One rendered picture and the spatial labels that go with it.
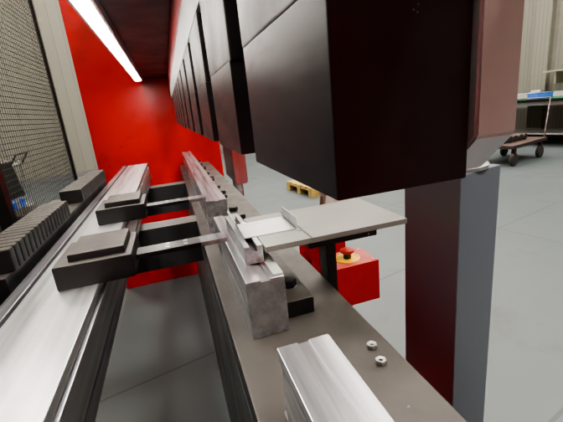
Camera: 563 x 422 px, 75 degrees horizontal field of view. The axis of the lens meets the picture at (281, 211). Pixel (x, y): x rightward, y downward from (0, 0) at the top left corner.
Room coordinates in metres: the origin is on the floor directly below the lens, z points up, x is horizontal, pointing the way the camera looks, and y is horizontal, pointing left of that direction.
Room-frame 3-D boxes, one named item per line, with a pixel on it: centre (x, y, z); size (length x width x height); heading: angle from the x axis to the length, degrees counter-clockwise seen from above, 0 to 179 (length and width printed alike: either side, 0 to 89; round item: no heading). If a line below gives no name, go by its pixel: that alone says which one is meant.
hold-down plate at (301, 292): (0.68, 0.03, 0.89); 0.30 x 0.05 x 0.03; 16
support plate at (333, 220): (0.67, -0.07, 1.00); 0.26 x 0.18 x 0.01; 106
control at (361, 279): (1.00, -0.15, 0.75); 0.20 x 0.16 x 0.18; 17
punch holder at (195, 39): (0.61, 0.06, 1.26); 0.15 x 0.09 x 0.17; 16
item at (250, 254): (0.65, 0.08, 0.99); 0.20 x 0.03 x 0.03; 16
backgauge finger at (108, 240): (0.58, 0.23, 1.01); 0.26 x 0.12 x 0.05; 106
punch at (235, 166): (0.63, 0.07, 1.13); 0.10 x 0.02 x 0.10; 16
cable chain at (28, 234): (0.72, 0.51, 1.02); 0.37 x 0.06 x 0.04; 16
